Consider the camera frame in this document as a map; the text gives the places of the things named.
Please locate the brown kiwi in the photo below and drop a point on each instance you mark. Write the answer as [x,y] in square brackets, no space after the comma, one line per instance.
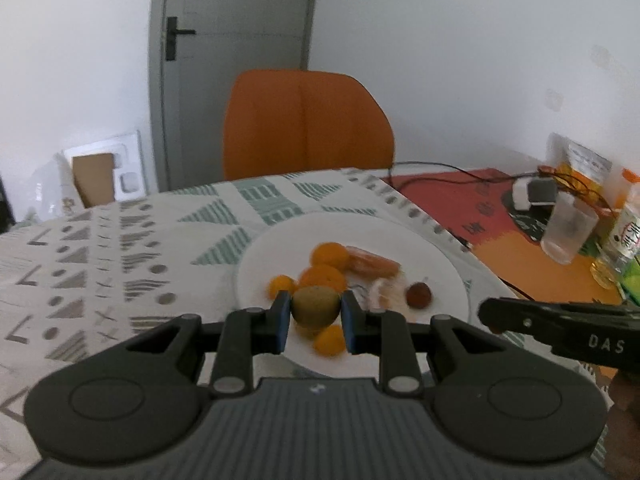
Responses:
[315,307]

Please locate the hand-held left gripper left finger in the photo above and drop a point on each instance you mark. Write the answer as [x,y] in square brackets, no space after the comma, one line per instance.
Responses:
[281,322]

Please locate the clear plastic cup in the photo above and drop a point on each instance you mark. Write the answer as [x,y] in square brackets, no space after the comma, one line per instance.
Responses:
[567,235]

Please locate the patterned white green tablecloth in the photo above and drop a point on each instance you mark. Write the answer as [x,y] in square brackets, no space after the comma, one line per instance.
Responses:
[125,240]

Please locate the grey door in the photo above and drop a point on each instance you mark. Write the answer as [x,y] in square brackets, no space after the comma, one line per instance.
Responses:
[240,20]

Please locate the small dark red fruit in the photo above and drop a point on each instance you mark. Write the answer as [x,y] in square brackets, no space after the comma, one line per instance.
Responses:
[417,296]

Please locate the small orange kumquat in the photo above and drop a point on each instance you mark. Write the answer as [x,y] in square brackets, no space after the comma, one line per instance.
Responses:
[280,285]
[329,340]

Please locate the white styrofoam packaging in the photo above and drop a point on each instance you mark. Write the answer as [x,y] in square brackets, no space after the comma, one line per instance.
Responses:
[127,160]

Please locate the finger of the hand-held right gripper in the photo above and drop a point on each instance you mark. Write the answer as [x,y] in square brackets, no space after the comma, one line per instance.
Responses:
[510,317]

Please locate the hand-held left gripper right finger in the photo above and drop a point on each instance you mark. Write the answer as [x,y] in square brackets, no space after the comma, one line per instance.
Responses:
[350,322]

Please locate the brown cardboard piece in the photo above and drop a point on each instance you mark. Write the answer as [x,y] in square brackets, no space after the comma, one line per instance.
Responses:
[95,180]

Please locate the white grey power adapter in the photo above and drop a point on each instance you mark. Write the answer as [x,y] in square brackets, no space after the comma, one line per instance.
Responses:
[522,195]

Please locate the round orange mandarin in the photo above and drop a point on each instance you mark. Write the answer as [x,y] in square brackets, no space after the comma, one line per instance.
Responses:
[330,255]
[322,277]

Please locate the white round plate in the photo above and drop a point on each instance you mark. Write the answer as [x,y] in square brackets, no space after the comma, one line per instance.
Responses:
[280,245]

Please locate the green packet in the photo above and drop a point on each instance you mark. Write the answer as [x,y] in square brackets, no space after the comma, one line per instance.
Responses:
[634,280]

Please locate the clear plastic sheet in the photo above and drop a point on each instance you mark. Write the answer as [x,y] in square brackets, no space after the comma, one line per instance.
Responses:
[50,190]

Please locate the orange chair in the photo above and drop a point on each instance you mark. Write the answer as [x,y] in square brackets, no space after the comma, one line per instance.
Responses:
[305,125]

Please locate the red orange patterned mat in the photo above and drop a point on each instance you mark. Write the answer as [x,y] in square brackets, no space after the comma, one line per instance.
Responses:
[450,195]

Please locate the clear bottle orange cap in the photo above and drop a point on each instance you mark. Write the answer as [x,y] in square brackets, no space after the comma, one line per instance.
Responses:
[625,230]

